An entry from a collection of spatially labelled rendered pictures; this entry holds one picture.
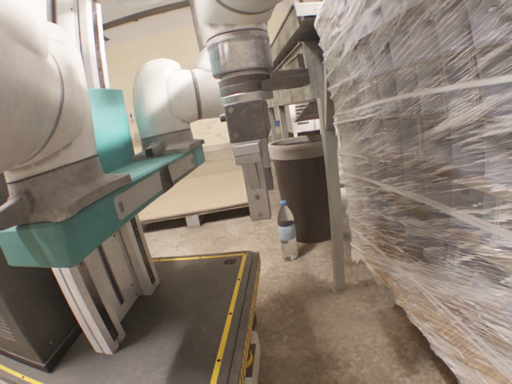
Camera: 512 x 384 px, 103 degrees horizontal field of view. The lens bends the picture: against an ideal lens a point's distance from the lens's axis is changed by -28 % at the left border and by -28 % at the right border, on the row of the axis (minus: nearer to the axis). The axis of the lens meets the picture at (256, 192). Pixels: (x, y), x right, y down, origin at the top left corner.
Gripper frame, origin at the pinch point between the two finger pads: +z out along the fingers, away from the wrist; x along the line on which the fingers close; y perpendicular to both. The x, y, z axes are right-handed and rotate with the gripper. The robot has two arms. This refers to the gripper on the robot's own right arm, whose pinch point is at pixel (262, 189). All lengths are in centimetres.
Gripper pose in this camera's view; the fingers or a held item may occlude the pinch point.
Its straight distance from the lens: 43.2
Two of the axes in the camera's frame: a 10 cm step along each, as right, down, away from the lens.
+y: -9.8, 1.3, 1.3
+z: 1.6, 9.5, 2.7
